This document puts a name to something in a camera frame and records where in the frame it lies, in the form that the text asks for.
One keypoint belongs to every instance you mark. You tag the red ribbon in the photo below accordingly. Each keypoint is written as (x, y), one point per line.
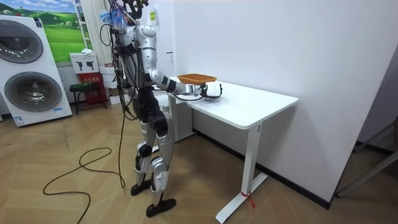
(249, 199)

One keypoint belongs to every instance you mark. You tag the robot legs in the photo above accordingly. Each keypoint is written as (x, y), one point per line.
(164, 143)

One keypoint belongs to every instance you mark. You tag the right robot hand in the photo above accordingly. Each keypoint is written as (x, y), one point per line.
(214, 89)

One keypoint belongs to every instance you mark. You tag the white bucket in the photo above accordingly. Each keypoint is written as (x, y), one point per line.
(108, 76)

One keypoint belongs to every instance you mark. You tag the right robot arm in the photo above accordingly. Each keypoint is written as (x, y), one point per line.
(148, 53)

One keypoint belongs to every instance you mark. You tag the white washing machine tower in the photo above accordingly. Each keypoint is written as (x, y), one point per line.
(31, 77)

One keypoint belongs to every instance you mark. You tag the white ribbed radiator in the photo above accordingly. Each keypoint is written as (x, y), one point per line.
(98, 28)

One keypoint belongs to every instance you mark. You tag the white cardboard box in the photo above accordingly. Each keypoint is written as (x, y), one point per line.
(84, 63)

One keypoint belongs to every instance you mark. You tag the robot body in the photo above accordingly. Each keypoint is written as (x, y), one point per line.
(129, 40)

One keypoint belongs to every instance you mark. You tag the black small bench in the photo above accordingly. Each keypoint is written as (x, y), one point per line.
(85, 88)

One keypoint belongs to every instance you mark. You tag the green landscape wall poster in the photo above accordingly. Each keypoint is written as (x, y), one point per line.
(59, 34)

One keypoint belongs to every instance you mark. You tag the grey tripod legs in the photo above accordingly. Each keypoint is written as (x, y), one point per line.
(370, 168)

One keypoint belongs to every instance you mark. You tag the brown woven basket tray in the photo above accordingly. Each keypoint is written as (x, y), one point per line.
(196, 78)

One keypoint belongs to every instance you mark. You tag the white standing desk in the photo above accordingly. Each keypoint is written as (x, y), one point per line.
(242, 105)

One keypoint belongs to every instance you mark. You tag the yellow wall label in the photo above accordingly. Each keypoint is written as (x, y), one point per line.
(152, 16)

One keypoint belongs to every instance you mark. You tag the red cabinet box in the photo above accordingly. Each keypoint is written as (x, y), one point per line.
(94, 90)

